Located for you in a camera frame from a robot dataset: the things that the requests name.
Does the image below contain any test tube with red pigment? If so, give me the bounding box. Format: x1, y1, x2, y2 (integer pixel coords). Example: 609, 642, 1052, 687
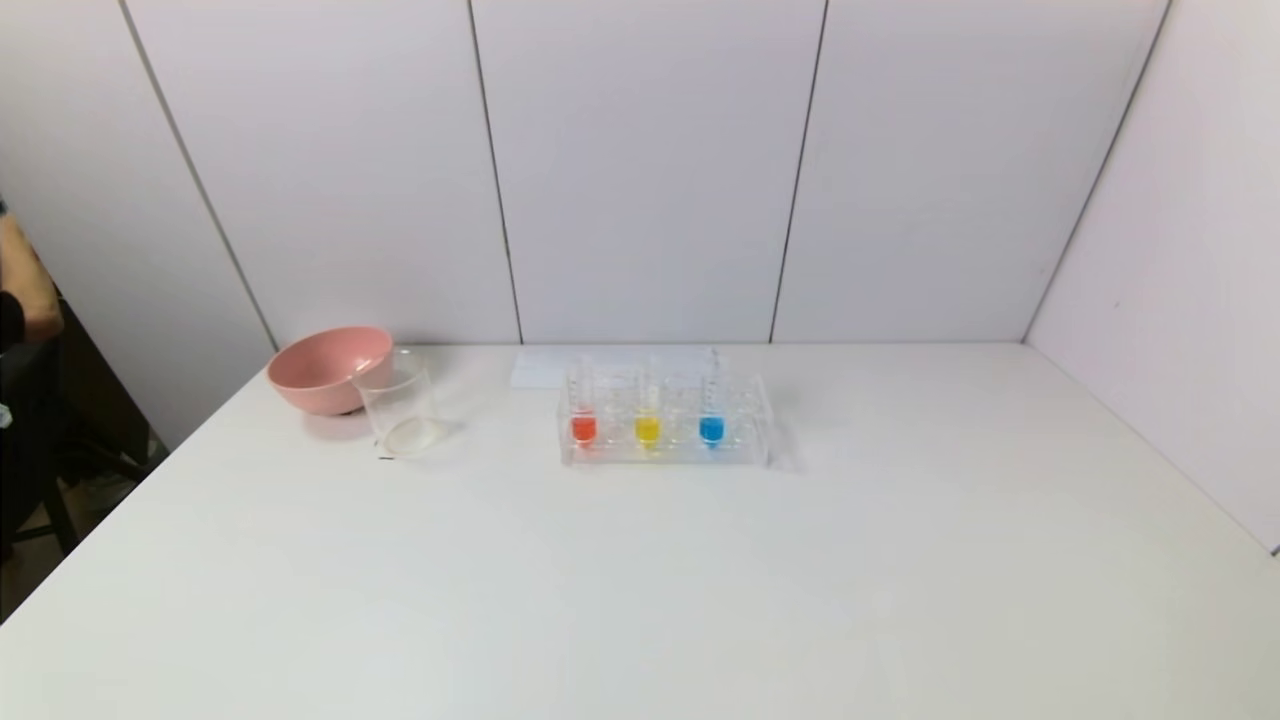
567, 356, 600, 449

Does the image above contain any bystander forearm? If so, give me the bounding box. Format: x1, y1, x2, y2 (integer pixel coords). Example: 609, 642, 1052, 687
0, 208, 65, 348

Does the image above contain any test tube with yellow pigment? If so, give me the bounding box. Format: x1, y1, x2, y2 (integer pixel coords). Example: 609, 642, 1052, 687
633, 356, 664, 453

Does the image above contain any test tube with blue pigment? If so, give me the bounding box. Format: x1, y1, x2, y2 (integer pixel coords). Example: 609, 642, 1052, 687
698, 346, 727, 452

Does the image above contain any clear acrylic test tube rack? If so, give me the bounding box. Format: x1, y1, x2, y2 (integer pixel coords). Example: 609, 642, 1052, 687
557, 368, 774, 470

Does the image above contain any clear glass beaker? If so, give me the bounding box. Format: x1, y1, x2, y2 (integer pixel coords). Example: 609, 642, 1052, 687
351, 348, 447, 459

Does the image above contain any pink bowl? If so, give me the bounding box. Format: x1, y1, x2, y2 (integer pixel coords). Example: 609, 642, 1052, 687
266, 325, 395, 417

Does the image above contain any dark chair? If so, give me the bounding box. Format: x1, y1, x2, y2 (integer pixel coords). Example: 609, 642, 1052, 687
0, 298, 169, 563

